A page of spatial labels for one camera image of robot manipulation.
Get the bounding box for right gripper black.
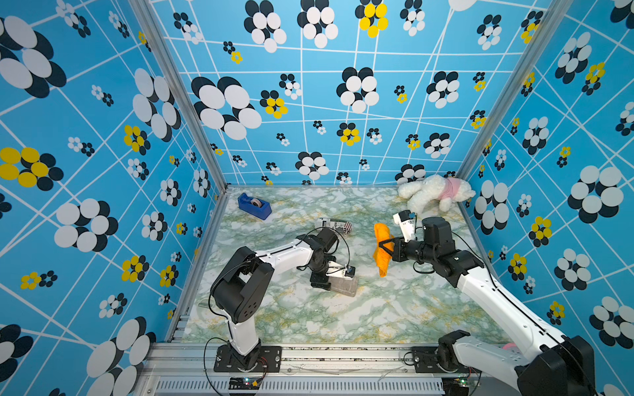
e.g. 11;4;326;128
379;235;437;267

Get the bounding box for orange towel cloth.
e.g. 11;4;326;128
373;223;394;277

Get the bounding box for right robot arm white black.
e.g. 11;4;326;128
374;211;597;395

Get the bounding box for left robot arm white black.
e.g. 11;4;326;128
209;226;358;365

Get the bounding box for newspaper print pouch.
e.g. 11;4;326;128
315;217;353;234

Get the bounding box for white plush toy pink shirt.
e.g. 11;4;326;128
398;175;476;215

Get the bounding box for blue tape dispenser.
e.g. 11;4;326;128
238;193;272;220

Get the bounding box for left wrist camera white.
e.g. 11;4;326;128
326;266;356;279

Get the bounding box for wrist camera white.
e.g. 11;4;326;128
326;266;356;279
393;210;417;242

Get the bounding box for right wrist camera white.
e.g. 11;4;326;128
393;210;417;242

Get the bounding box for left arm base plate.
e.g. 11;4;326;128
213;345;282;373

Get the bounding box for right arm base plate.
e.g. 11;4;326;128
411;346;480;375

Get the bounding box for aluminium frame rail front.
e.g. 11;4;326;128
133;343;527;395

